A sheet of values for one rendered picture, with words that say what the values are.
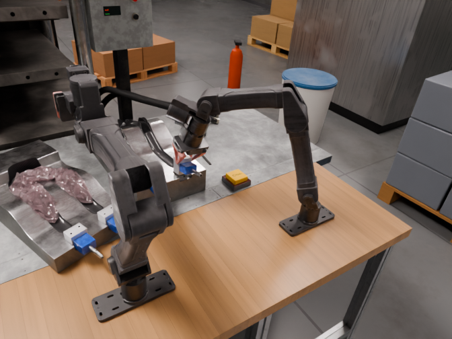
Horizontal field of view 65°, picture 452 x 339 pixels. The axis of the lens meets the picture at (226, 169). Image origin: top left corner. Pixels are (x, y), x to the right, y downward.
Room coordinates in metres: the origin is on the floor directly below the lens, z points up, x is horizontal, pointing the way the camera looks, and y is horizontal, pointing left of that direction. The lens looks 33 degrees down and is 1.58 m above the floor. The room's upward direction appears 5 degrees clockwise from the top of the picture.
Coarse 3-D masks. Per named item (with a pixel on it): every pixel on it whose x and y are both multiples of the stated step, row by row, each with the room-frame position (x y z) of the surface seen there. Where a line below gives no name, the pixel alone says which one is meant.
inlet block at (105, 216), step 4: (104, 208) 0.80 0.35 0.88; (108, 208) 0.80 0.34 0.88; (100, 212) 0.78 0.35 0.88; (104, 212) 0.79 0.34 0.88; (108, 212) 0.79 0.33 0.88; (112, 212) 0.79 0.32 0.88; (100, 216) 0.77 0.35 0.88; (104, 216) 0.77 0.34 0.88; (108, 216) 0.77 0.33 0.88; (112, 216) 0.78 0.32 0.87; (100, 220) 0.78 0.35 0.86; (104, 220) 0.76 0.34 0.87; (108, 220) 0.77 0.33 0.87; (112, 220) 0.77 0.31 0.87; (108, 224) 0.76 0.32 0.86; (112, 224) 0.75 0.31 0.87; (112, 228) 0.75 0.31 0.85; (116, 232) 0.74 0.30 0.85
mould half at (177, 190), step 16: (128, 128) 1.21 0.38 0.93; (160, 128) 1.25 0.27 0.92; (144, 144) 1.16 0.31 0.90; (160, 144) 1.19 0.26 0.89; (160, 160) 1.08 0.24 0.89; (176, 176) 0.98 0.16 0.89; (192, 176) 1.01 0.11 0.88; (144, 192) 0.90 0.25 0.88; (176, 192) 0.97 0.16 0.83; (192, 192) 1.01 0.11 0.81
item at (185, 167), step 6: (186, 156) 1.03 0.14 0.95; (174, 162) 1.01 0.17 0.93; (180, 162) 0.99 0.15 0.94; (186, 162) 1.00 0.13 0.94; (174, 168) 1.00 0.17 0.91; (180, 168) 0.98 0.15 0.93; (186, 168) 0.96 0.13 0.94; (192, 168) 0.97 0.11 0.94; (180, 174) 0.98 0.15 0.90; (186, 174) 0.95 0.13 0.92; (198, 174) 0.93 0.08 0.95
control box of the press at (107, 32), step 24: (96, 0) 1.71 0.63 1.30; (120, 0) 1.77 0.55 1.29; (144, 0) 1.85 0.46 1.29; (96, 24) 1.70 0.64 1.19; (120, 24) 1.77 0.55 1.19; (144, 24) 1.84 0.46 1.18; (96, 48) 1.69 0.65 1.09; (120, 48) 1.76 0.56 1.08; (120, 72) 1.81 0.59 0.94; (120, 96) 1.80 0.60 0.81
